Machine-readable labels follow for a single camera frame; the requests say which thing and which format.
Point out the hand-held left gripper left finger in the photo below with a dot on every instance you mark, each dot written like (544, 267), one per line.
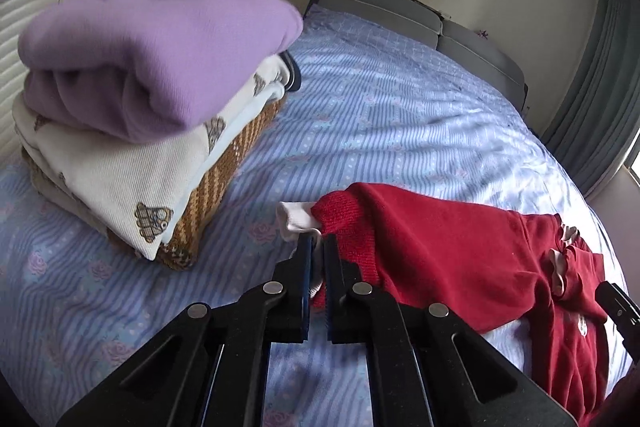
(305, 287)

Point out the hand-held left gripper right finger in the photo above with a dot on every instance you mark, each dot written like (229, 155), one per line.
(332, 287)

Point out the red sweater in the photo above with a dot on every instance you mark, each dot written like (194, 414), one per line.
(450, 247)

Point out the brown knitted folded garment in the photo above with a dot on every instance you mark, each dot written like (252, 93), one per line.
(220, 187)

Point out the blue floral bed sheet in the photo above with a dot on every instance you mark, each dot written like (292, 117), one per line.
(390, 122)

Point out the white bear-print folded garment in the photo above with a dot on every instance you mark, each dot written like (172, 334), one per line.
(125, 187)

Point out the green curtain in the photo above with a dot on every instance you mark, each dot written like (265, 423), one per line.
(595, 97)

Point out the dark navy folded garment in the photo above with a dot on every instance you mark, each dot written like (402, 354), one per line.
(294, 74)

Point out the grey padded headboard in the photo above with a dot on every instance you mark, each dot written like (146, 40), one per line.
(400, 14)

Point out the purple folded garment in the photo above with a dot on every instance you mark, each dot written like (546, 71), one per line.
(150, 52)

